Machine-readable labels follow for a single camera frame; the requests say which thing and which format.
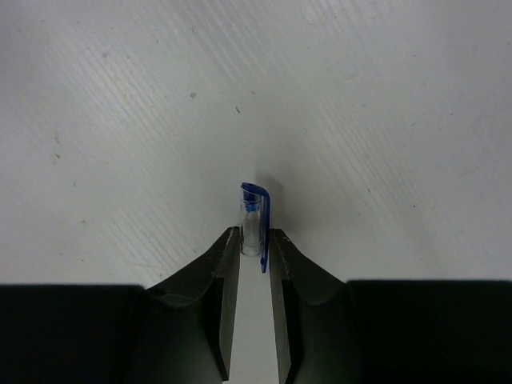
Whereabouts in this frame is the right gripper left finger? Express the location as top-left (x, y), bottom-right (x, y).
top-left (1, 226), bottom-right (240, 383)

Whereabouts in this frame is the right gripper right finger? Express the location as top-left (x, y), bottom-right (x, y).
top-left (270, 230), bottom-right (511, 383)

